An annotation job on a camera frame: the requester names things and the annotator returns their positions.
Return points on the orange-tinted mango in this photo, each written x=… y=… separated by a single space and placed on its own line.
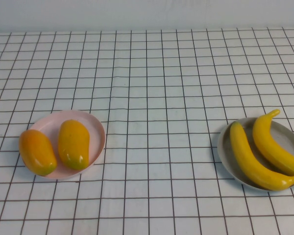
x=36 y=151

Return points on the thick yellow banana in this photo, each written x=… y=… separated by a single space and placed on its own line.
x=269 y=147

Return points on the pink round plate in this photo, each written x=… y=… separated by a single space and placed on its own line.
x=93 y=137

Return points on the grey round plate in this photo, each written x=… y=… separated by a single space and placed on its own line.
x=287 y=137

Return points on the yellow mango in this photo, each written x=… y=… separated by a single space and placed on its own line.
x=73 y=144

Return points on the slim yellow banana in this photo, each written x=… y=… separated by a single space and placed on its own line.
x=245 y=161

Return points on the white grid-pattern tablecloth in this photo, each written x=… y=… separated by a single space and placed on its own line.
x=147 y=61

